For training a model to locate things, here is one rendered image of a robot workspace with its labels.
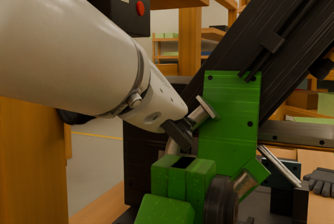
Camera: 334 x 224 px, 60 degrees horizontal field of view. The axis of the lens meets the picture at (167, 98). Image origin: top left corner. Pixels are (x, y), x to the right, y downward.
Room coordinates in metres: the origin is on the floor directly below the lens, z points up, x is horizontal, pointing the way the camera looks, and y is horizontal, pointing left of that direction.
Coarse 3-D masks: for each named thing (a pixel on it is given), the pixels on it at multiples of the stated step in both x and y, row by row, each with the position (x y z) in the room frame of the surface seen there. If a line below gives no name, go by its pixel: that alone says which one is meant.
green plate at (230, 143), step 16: (208, 80) 0.60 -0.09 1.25; (224, 80) 0.59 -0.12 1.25; (240, 80) 0.58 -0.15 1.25; (256, 80) 0.56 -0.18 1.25; (208, 96) 0.59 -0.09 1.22; (224, 96) 0.58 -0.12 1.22; (240, 96) 0.57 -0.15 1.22; (256, 96) 0.56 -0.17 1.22; (224, 112) 0.57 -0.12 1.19; (240, 112) 0.56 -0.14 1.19; (256, 112) 0.55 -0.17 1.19; (208, 128) 0.58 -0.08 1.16; (224, 128) 0.56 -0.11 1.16; (240, 128) 0.55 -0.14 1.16; (256, 128) 0.54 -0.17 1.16; (208, 144) 0.57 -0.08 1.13; (224, 144) 0.56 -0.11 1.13; (240, 144) 0.54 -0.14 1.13; (256, 144) 0.54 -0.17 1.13; (224, 160) 0.55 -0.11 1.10; (240, 160) 0.54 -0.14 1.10
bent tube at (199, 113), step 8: (200, 96) 0.57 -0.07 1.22; (200, 104) 0.56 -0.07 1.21; (208, 104) 0.58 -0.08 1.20; (192, 112) 0.57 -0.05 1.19; (200, 112) 0.55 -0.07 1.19; (208, 112) 0.54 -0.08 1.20; (216, 112) 0.57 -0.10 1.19; (200, 120) 0.56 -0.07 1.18; (168, 144) 0.57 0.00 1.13; (176, 144) 0.56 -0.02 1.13; (168, 152) 0.56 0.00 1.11; (176, 152) 0.56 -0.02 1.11
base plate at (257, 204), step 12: (252, 192) 0.82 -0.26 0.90; (264, 192) 0.82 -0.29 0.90; (240, 204) 0.75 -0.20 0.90; (252, 204) 0.75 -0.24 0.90; (264, 204) 0.75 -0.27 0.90; (120, 216) 0.69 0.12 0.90; (132, 216) 0.69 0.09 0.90; (240, 216) 0.69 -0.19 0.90; (252, 216) 0.69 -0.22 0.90; (264, 216) 0.69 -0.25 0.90; (276, 216) 0.69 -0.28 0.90; (288, 216) 0.69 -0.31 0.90
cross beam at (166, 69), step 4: (156, 64) 1.28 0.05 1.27; (160, 64) 1.28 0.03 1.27; (164, 64) 1.28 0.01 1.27; (168, 64) 1.33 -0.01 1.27; (172, 64) 1.37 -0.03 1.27; (176, 64) 1.41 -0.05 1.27; (160, 68) 1.24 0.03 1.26; (164, 68) 1.28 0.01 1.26; (168, 68) 1.32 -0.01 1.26; (172, 68) 1.36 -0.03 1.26; (176, 68) 1.41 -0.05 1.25; (164, 72) 1.28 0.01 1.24; (168, 72) 1.32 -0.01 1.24; (172, 72) 1.36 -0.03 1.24; (176, 72) 1.41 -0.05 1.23
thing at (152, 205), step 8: (144, 200) 0.30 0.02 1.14; (152, 200) 0.29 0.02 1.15; (160, 200) 0.29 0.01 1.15; (168, 200) 0.29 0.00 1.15; (176, 200) 0.29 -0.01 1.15; (144, 208) 0.29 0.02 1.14; (152, 208) 0.29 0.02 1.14; (160, 208) 0.28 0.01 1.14; (168, 208) 0.28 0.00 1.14; (176, 208) 0.28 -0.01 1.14; (184, 208) 0.28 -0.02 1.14; (192, 208) 0.29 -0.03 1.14; (136, 216) 0.29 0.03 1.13; (144, 216) 0.28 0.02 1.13; (152, 216) 0.28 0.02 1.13; (160, 216) 0.28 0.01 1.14; (168, 216) 0.28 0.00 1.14; (176, 216) 0.27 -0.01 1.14; (184, 216) 0.27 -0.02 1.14; (192, 216) 0.29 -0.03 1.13
